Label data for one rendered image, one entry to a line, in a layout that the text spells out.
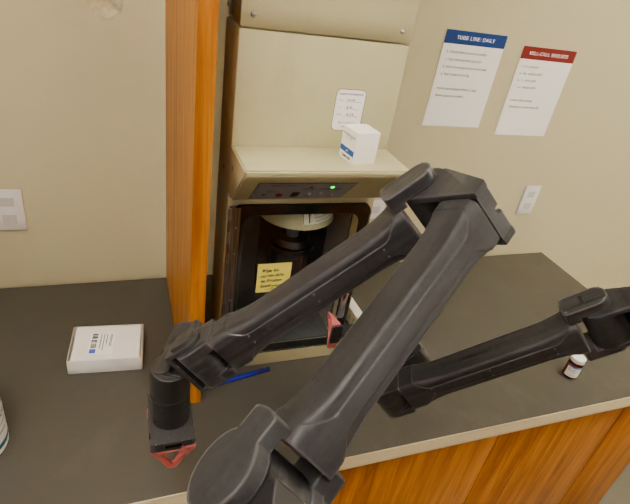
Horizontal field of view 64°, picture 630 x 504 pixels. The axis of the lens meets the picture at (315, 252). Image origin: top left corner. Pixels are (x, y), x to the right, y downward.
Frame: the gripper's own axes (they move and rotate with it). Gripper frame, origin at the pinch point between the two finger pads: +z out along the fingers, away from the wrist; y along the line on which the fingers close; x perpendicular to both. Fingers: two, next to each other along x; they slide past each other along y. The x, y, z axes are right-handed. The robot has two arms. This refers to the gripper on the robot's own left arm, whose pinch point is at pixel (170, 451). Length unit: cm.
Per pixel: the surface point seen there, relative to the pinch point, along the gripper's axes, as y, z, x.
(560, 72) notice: 76, -51, -127
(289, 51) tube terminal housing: 33, -58, -23
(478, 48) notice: 76, -55, -93
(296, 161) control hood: 25, -41, -24
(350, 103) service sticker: 33, -50, -36
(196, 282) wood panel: 23.4, -17.1, -6.9
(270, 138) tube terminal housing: 33, -42, -21
